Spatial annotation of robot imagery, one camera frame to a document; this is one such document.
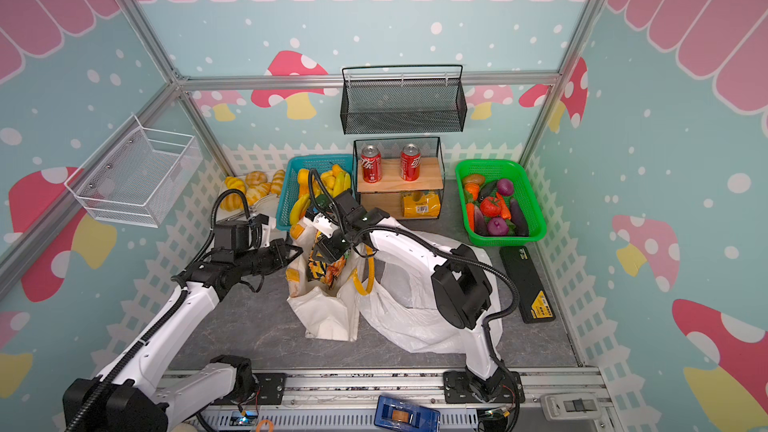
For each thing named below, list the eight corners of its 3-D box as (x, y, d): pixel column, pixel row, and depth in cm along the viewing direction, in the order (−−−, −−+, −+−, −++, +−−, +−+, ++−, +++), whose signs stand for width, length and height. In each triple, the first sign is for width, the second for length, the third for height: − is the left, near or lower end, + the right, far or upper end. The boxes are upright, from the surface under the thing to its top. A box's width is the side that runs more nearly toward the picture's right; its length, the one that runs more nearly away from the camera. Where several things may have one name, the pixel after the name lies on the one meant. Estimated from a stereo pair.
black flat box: (521, 323, 87) (524, 320, 85) (502, 250, 102) (504, 246, 100) (552, 323, 87) (556, 320, 85) (529, 250, 102) (531, 246, 100)
